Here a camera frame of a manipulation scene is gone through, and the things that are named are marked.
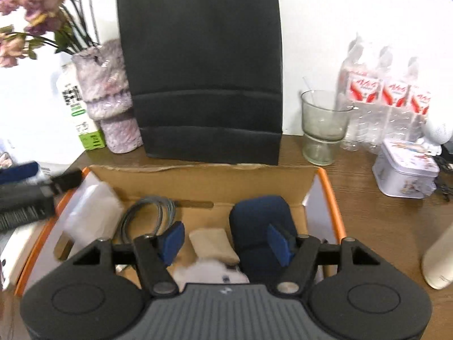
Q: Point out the mottled purple vase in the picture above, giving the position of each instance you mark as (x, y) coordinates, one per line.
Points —
(109, 88)

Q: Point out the black paper bag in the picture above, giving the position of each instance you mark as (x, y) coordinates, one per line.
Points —
(201, 78)

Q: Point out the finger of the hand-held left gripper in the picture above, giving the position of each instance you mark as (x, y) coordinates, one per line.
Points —
(17, 172)
(67, 181)

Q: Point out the beige pouch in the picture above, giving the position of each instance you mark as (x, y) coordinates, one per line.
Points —
(210, 242)

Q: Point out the white green milk carton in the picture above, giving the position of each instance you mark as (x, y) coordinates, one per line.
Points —
(76, 113)

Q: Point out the white fluffy item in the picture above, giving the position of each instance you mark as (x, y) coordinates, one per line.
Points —
(208, 272)

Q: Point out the red label water bottle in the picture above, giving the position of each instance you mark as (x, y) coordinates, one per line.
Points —
(421, 101)
(359, 88)
(394, 92)

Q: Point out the wooden desktop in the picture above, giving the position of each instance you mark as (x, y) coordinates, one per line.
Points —
(371, 226)

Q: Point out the navy blue pouch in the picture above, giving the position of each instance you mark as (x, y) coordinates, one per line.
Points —
(254, 216)

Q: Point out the printed white tin box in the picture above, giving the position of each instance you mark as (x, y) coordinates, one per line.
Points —
(403, 173)

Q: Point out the clear glass cup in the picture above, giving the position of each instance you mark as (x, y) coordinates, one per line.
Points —
(322, 127)

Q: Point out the red pumpkin print cardboard box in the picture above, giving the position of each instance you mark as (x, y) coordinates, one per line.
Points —
(198, 184)

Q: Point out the white rounded device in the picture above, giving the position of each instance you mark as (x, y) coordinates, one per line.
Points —
(439, 131)

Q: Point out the white thermos bottle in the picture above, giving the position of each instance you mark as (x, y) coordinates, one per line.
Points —
(440, 262)

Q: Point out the dried pink flowers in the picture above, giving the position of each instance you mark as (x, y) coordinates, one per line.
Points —
(39, 14)

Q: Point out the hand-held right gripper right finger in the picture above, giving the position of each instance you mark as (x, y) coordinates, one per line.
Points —
(279, 244)

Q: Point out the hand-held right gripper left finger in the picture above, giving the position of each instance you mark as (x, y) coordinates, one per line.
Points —
(171, 242)

